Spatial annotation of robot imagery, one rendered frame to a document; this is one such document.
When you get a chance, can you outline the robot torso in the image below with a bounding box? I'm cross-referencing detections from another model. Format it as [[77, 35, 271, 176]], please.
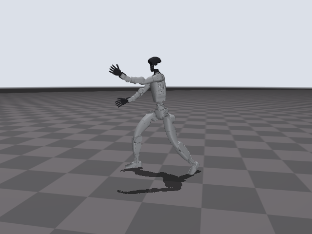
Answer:
[[150, 72, 169, 120]]

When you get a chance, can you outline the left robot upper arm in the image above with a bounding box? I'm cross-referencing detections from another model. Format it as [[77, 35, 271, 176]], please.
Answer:
[[139, 74, 164, 85]]

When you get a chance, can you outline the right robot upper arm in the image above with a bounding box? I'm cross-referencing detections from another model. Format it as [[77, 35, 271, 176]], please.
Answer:
[[138, 84, 150, 94]]

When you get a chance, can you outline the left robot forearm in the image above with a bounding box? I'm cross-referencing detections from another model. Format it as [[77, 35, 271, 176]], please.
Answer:
[[120, 74, 145, 84]]

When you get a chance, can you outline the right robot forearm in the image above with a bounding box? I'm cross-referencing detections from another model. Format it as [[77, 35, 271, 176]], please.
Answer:
[[127, 92, 143, 102]]

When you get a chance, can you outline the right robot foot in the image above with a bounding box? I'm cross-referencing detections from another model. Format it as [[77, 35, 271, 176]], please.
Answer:
[[125, 161, 142, 168]]

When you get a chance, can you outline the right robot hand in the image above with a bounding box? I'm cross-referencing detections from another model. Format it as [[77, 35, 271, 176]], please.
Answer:
[[115, 97, 130, 108]]

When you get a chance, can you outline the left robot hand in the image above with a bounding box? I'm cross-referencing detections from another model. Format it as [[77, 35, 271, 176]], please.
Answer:
[[109, 65, 126, 79]]

